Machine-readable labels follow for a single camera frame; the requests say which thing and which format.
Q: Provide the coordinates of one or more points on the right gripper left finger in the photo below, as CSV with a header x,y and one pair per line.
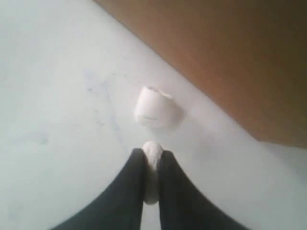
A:
x,y
119,206

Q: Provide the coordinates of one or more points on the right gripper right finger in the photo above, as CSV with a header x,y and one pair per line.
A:
x,y
182,206

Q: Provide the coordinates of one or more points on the white marshmallow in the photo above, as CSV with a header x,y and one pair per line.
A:
x,y
157,109
153,152

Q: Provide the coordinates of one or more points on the brown paper shopping bag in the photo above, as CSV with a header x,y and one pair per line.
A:
x,y
248,56

